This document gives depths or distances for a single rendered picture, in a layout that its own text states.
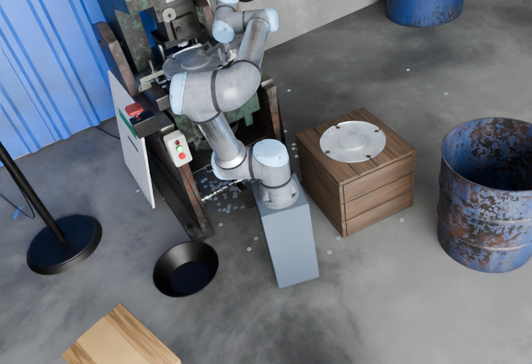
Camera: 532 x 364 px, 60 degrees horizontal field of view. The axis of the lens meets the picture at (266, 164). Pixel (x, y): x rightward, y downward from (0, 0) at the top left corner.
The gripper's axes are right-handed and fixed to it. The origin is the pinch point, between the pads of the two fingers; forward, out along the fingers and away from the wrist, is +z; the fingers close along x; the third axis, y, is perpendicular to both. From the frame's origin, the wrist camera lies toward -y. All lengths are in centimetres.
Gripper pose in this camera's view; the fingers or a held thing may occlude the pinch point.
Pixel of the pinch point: (222, 62)
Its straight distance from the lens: 192.1
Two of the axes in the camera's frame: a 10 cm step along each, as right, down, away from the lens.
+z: -0.8, 4.8, 8.8
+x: -5.6, -7.5, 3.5
